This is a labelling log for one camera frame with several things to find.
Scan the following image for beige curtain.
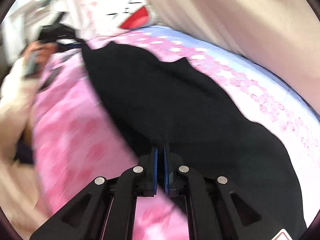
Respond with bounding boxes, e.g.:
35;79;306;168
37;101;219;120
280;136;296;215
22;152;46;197
149;0;319;109

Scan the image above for white cartoon face pillow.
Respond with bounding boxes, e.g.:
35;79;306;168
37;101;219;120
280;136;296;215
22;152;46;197
80;0;158;40

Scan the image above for black pants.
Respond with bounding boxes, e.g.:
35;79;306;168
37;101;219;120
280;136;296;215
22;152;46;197
82;42;306;239

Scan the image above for pink rose bedspread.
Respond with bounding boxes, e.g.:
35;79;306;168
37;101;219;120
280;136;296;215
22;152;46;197
33;26;319;225

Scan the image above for person's left hand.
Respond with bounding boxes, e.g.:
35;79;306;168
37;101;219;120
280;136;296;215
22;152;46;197
22;41;57;78

